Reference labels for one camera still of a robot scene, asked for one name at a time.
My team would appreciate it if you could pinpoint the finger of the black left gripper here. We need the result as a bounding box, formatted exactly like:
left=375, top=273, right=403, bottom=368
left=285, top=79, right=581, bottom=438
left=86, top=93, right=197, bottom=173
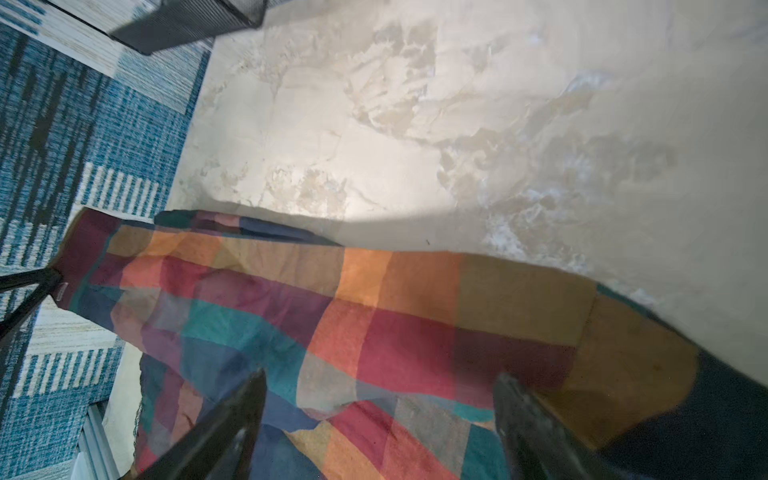
left=1, top=268, right=62, bottom=348

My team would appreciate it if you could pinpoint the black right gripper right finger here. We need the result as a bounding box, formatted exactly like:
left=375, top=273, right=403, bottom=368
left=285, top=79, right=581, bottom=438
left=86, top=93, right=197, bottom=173
left=493, top=373, right=636, bottom=479

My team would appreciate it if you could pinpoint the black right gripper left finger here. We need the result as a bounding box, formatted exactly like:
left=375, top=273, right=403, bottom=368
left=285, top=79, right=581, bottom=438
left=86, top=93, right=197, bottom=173
left=139, top=369, right=267, bottom=479

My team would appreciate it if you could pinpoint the plaid long sleeve shirt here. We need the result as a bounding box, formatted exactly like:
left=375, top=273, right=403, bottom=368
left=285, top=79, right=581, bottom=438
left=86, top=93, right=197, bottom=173
left=53, top=209, right=767, bottom=479

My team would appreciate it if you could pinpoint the black wire mesh shelf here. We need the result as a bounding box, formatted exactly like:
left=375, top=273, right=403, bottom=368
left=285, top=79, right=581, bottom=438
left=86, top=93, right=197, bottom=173
left=109, top=0, right=269, bottom=55

